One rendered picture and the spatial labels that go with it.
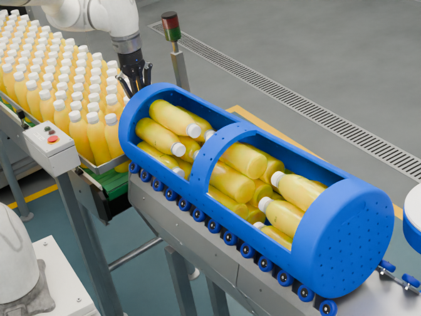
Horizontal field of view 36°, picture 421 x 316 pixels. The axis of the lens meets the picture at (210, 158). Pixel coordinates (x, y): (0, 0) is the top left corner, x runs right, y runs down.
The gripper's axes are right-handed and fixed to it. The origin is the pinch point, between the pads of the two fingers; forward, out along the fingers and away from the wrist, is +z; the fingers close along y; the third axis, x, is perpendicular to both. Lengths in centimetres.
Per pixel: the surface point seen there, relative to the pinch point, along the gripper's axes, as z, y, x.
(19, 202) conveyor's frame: 103, 19, -144
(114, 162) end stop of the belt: 19.2, 11.7, -7.4
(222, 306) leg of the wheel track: 92, -9, 9
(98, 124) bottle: 8.1, 10.0, -16.2
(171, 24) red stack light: -7, -37, -35
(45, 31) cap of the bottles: 5, -13, -109
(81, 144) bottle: 15.5, 16.2, -21.8
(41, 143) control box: 6.0, 30.5, -17.4
